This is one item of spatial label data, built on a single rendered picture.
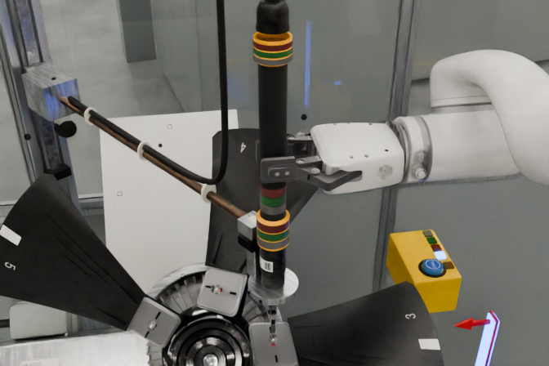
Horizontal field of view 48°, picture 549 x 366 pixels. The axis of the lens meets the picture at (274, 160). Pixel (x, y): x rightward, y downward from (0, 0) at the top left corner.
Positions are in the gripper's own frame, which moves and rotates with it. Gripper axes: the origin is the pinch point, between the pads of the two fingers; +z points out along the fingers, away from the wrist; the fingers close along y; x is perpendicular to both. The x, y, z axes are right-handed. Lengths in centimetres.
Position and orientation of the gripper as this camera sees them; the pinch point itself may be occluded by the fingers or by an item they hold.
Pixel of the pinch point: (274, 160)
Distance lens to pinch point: 75.7
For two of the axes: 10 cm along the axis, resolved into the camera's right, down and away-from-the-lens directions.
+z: -9.9, 0.8, -1.4
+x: 0.0, -8.6, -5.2
